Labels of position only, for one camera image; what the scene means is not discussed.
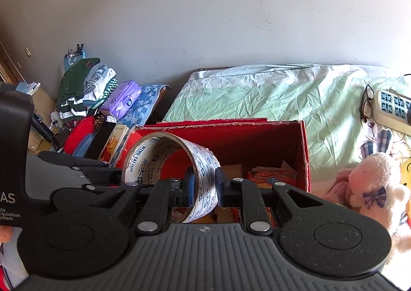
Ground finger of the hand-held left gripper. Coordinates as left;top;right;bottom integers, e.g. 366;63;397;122
51;183;128;212
38;150;110;172

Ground yellow cover book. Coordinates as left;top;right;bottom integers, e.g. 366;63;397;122
101;124;129;163

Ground white patterned garment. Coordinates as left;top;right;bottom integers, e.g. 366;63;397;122
84;65;119;108

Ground black tool handle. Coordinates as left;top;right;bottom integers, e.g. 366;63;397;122
32;117;65;150

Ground brown cardboard box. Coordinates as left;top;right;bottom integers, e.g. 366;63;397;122
28;85;57;153

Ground blue white patterned cloth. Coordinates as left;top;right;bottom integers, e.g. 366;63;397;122
124;84;171;128

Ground beige leather wallet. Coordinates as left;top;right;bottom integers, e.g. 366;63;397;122
221;164;243;180

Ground dark green garment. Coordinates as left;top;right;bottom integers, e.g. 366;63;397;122
58;58;101;105

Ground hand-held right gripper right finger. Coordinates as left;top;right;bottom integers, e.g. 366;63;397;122
215;167;324;236

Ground red cardboard box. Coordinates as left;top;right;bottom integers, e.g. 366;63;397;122
114;119;312;224

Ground clear bag with black clip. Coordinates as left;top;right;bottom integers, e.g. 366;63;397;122
62;43;86;70

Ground printed packing tape roll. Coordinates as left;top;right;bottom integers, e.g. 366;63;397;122
123;132;222;223

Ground red fuzzy item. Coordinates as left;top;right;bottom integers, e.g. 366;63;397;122
64;116;96;155

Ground black eyeglasses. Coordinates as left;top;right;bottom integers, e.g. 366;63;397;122
360;84;376;123

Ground black phone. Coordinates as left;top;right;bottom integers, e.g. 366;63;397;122
85;122;117;160

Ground person's white red clothing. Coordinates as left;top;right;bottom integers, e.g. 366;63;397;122
0;243;29;291

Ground green white striped garment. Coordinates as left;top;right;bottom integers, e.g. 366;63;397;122
59;96;87;123

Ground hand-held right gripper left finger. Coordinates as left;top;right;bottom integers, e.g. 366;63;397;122
122;167;197;236

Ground yellow orange plush toy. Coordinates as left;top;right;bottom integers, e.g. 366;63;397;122
400;156;411;189

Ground red patterned envelope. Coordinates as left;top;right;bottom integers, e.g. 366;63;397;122
247;166;297;189

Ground purple tissue pack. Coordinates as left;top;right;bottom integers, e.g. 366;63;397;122
101;80;142;118

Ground white power strip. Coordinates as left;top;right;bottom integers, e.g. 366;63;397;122
374;89;411;135

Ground white plush rabbit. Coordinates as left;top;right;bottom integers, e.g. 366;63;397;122
348;130;411;253

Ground blue plastic lid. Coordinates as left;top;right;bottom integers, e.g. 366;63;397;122
72;133;96;158

